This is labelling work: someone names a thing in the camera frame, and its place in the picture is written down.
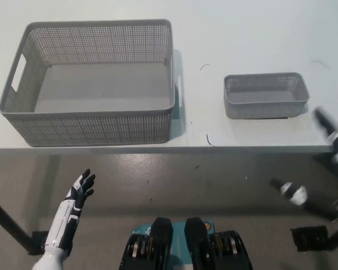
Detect large gray perforated plastic basket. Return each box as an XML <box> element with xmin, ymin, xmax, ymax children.
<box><xmin>0</xmin><ymin>19</ymin><xmax>183</xmax><ymax>148</ymax></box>

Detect small gray perforated plastic basket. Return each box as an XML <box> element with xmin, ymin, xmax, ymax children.
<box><xmin>223</xmin><ymin>72</ymin><xmax>311</xmax><ymax>120</ymax></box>

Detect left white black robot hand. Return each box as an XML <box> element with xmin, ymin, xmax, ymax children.
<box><xmin>44</xmin><ymin>168</ymin><xmax>97</xmax><ymax>251</ymax></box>

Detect black floor foot plate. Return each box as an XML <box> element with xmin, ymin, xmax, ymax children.
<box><xmin>291</xmin><ymin>224</ymin><xmax>331</xmax><ymax>252</ymax></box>
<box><xmin>28</xmin><ymin>230</ymin><xmax>50</xmax><ymax>256</ymax></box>

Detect robot torso black teal blocks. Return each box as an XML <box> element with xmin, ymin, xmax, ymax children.
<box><xmin>118</xmin><ymin>216</ymin><xmax>255</xmax><ymax>270</ymax></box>

